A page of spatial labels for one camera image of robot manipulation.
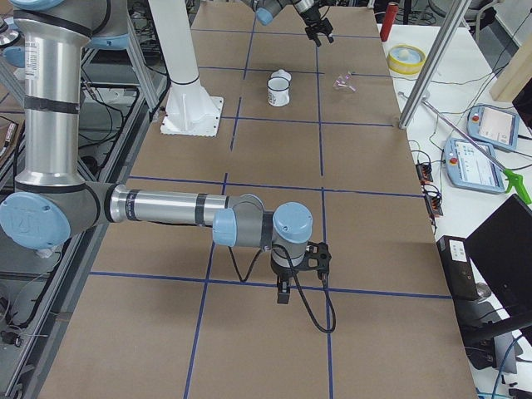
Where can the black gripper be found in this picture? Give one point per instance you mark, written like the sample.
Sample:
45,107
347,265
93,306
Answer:
309,17
283,274

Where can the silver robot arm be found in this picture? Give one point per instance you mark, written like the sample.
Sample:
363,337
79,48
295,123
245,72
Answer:
52,202

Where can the white enamel cup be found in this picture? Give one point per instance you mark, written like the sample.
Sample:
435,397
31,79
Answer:
278,91

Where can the long blue tape strip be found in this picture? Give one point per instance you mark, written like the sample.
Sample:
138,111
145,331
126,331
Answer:
330,312

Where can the red cylinder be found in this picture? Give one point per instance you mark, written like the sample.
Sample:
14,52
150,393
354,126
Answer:
388,20

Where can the yellow tape roll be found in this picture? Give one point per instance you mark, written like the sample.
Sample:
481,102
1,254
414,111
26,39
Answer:
405,59

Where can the orange black connector upper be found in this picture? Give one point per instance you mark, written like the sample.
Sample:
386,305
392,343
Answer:
424,172

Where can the orange black connector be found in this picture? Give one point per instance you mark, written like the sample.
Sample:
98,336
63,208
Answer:
433,204
424,172

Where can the orange black connector lower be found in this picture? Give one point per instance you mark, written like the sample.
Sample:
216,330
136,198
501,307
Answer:
433,204

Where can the black computer box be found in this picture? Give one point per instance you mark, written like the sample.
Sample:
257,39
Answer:
457,268

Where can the blue tape strip crosswise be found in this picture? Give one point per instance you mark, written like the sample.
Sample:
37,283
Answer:
228,183

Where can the wooden board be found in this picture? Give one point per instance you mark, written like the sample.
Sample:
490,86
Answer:
515,76

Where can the crossing blue tape strip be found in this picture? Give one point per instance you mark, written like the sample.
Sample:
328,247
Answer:
263,285

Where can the near teach pendant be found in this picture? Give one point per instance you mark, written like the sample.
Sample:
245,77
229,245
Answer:
468,168

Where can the teach pendant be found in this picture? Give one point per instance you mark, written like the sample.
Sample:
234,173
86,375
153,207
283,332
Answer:
493,125
468,168

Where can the far teach pendant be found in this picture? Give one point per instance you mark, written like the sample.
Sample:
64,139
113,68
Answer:
493,125

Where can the black monitor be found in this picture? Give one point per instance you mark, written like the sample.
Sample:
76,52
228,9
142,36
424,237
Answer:
500,248

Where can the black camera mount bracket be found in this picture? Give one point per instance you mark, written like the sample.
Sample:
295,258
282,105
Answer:
316,259

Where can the aluminium frame post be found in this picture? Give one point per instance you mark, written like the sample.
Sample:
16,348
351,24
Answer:
438,50

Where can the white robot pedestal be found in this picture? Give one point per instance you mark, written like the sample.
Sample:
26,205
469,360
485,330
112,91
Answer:
189,109

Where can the green handled grabber tool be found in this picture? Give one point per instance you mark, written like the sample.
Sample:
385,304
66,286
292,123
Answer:
515,181

